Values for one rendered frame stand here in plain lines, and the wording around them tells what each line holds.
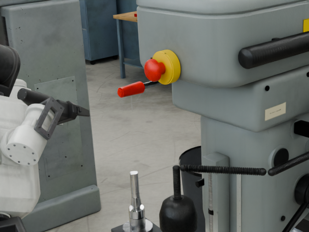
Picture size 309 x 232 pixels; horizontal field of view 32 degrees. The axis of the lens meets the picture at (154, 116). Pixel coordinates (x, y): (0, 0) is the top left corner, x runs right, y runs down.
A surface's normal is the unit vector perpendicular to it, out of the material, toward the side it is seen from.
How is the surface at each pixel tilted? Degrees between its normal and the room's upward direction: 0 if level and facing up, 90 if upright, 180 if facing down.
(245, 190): 90
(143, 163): 0
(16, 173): 57
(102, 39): 90
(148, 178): 0
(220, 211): 90
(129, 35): 90
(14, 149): 115
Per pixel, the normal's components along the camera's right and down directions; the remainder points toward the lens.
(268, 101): 0.63, 0.22
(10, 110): 0.68, -0.40
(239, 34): 0.38, 0.29
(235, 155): -0.77, 0.25
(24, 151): -0.21, 0.70
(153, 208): -0.05, -0.94
